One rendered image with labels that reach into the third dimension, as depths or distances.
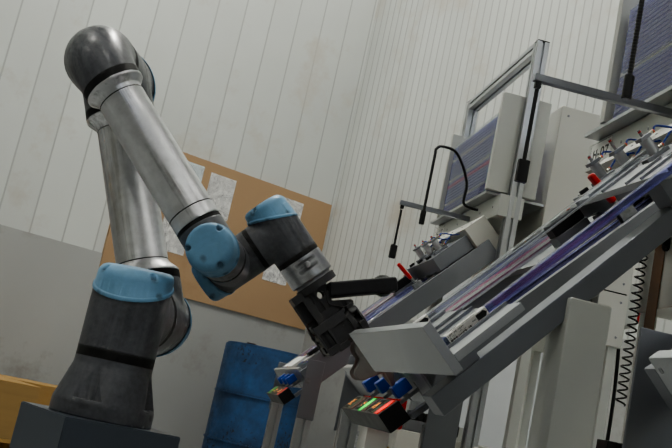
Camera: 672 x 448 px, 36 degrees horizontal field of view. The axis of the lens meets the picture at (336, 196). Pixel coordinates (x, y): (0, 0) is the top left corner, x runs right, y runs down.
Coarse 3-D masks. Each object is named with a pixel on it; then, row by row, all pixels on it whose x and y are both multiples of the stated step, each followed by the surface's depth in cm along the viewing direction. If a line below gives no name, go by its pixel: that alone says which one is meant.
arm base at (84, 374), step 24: (96, 360) 146; (120, 360) 146; (144, 360) 149; (72, 384) 145; (96, 384) 145; (120, 384) 145; (144, 384) 148; (72, 408) 143; (96, 408) 143; (120, 408) 144; (144, 408) 150
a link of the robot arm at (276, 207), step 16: (256, 208) 165; (272, 208) 164; (288, 208) 166; (256, 224) 165; (272, 224) 164; (288, 224) 164; (256, 240) 164; (272, 240) 164; (288, 240) 164; (304, 240) 165; (272, 256) 165; (288, 256) 164
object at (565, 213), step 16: (640, 160) 152; (608, 176) 151; (592, 192) 149; (576, 208) 148; (544, 224) 148; (528, 240) 146; (512, 256) 145; (480, 272) 144; (464, 288) 143; (448, 304) 142
